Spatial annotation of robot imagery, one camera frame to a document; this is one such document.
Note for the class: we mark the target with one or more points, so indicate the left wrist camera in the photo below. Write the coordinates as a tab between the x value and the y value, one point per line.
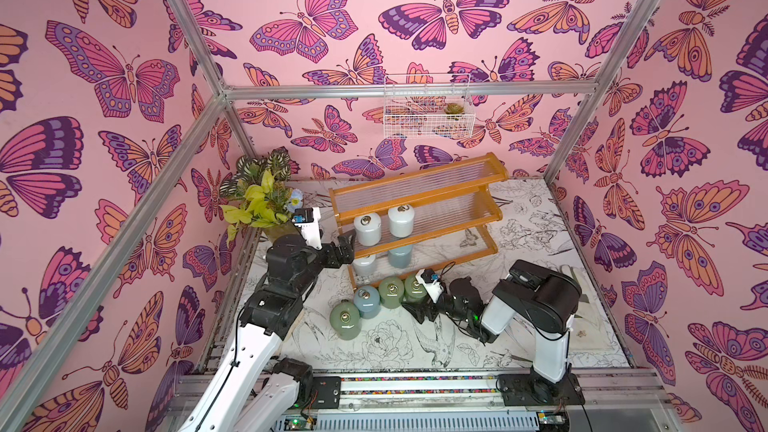
307	221

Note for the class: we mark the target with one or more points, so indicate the wooden three-tier shelf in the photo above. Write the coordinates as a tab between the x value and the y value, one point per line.
449	200

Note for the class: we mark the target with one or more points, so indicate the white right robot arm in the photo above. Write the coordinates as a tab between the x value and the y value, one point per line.
546	299

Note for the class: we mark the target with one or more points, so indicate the large blue tea canister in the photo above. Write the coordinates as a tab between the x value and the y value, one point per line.
368	302

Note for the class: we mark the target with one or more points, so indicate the aluminium frame rail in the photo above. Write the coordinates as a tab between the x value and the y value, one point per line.
49	357

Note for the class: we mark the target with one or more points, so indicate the white tea canister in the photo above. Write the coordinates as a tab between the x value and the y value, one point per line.
401	220
368	229

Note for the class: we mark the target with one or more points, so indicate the small green tea canister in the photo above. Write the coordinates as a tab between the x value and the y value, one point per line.
414	291

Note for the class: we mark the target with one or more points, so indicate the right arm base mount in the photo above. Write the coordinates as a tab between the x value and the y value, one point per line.
530	389

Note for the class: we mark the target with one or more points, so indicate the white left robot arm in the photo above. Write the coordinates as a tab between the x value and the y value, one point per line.
262	325

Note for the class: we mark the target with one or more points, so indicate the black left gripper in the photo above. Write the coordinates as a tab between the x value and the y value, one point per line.
344	252

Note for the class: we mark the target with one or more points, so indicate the white wire basket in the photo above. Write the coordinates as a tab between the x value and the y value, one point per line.
414	109

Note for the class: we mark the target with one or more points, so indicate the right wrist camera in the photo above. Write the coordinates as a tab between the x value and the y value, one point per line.
431	282

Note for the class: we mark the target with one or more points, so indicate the white canister bottom shelf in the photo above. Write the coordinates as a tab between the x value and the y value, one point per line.
365	266

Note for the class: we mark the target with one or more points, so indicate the blue canister bottom shelf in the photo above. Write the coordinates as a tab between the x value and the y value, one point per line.
400	257

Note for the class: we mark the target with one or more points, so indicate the white grey work glove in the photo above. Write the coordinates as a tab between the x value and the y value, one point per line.
590	332

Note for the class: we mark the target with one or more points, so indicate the large green tea canister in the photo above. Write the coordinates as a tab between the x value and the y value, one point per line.
345	319

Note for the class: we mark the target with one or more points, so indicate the clear vase with plants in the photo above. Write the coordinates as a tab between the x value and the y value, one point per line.
259	197

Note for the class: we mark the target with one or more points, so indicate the small plant in basket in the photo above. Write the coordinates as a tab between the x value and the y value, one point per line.
454	109

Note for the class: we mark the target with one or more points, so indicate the front aluminium rail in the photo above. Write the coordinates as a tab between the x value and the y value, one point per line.
625	392

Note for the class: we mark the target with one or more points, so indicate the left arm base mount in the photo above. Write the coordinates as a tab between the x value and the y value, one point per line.
312	390

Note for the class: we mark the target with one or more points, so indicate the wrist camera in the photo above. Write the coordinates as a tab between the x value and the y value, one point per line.
431	282
307	221

